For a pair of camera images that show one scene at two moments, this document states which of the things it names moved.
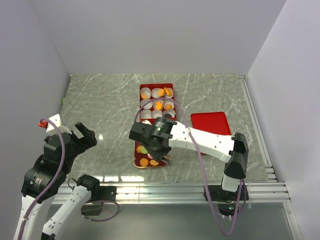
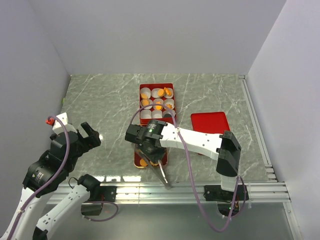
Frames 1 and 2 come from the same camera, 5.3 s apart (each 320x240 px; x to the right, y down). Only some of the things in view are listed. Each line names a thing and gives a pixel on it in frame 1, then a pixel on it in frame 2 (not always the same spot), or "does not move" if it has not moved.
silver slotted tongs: x=167 y=158 -> x=158 y=171
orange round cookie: x=161 y=92 does not move
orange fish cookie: x=159 y=105 does not move
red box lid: x=215 y=123 does not move
